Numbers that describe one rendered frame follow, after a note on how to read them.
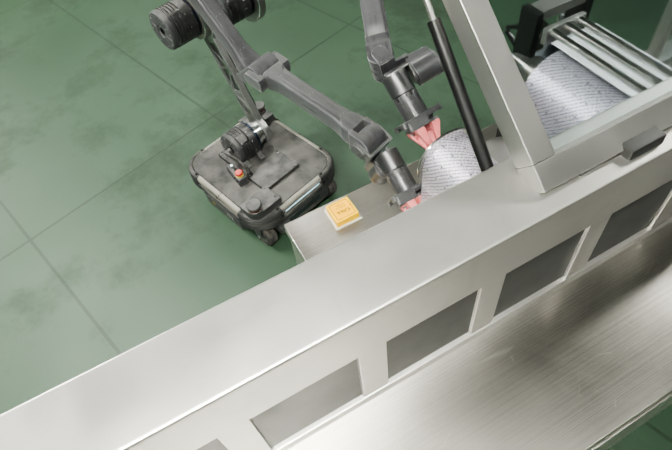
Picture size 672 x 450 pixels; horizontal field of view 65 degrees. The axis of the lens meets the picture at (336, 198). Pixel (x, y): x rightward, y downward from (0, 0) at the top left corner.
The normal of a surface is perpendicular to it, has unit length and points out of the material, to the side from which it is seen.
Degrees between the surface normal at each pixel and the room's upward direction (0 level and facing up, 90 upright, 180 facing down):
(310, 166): 0
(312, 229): 0
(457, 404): 0
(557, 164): 40
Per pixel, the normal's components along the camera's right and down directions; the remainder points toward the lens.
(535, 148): 0.23, -0.05
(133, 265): -0.10, -0.63
